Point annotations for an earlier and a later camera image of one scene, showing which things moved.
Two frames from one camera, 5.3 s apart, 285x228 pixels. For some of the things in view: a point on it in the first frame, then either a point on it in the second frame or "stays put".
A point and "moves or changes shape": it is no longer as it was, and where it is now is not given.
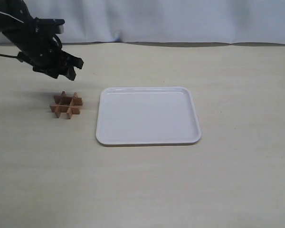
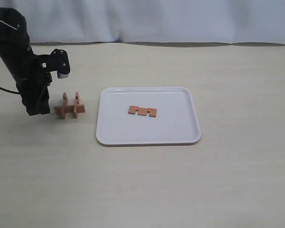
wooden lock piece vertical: x=57 y=111 moves or changes shape
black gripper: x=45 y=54 -> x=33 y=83
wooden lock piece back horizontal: x=60 y=99 -> x=143 y=111
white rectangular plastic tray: x=147 y=115 stays put
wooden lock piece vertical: x=69 y=110 -> x=76 y=104
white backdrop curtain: x=172 y=22 stays put
